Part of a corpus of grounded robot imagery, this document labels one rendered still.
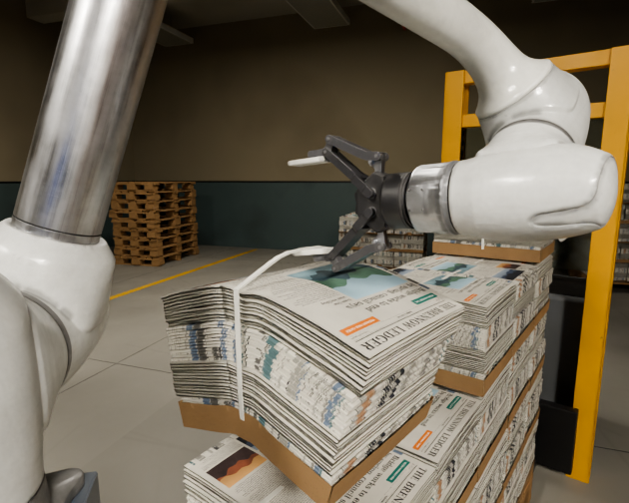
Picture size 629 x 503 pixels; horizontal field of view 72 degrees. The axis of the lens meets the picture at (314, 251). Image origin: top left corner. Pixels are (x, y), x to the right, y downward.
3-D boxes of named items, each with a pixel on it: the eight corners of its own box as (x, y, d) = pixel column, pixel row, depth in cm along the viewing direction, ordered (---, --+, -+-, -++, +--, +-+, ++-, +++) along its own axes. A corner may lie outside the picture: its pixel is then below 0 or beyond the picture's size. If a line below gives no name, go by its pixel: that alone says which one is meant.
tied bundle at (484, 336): (346, 360, 124) (347, 282, 120) (393, 331, 147) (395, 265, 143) (482, 400, 102) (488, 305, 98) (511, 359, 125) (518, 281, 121)
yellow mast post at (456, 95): (428, 426, 237) (445, 72, 207) (434, 419, 244) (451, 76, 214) (444, 432, 232) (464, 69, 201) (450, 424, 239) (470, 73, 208)
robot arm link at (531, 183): (459, 258, 52) (487, 196, 60) (614, 264, 43) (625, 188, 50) (436, 186, 47) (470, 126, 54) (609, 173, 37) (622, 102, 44)
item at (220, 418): (182, 426, 73) (177, 401, 73) (296, 370, 95) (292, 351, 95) (242, 436, 63) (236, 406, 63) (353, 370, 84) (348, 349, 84)
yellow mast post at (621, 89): (565, 475, 198) (611, 47, 167) (568, 465, 205) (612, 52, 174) (588, 484, 193) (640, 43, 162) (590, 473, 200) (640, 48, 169)
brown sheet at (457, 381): (347, 358, 124) (347, 343, 123) (393, 330, 147) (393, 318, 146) (483, 397, 101) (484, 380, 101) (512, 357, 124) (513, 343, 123)
